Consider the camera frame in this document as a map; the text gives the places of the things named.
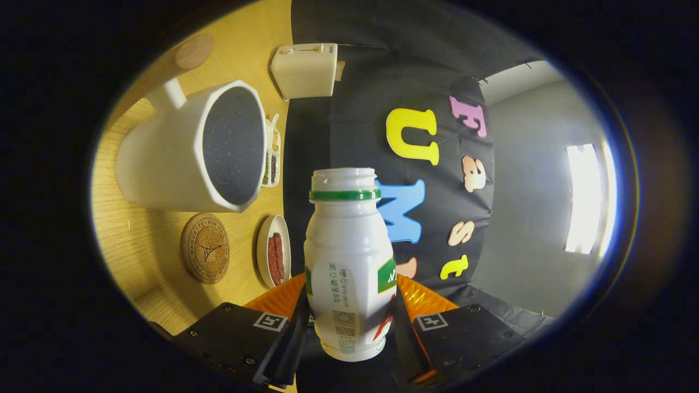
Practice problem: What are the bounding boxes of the wooden table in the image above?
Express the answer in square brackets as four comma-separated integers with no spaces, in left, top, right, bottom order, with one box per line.
[90,0,306,336]

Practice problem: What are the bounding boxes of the round cork coaster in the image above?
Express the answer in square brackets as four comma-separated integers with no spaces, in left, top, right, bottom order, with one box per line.
[180,213,230,284]

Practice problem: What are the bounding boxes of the white juice bottle green ring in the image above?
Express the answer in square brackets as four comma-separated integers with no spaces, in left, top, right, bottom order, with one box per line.
[304,167,398,362]

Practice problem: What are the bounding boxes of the red sausage pieces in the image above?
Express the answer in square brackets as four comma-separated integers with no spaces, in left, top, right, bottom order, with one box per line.
[267,233,286,285]

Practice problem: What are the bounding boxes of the white cup wooden handle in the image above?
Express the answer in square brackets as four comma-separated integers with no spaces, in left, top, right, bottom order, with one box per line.
[106,34,267,213]

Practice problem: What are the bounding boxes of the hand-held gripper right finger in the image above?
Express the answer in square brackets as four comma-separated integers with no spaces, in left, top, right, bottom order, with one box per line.
[390,275,526,389]

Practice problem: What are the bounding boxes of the cream toaster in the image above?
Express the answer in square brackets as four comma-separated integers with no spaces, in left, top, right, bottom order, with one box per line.
[270,43,339,102]

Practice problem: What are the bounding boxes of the small white dish of beans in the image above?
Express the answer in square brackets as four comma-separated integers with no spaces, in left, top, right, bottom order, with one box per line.
[261,114,282,188]

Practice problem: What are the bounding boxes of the white round plate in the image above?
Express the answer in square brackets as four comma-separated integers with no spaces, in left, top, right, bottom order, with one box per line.
[256,215,292,289]

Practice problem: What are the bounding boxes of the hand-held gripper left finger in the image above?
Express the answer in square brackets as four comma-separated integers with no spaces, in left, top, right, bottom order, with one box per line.
[172,273,312,389]

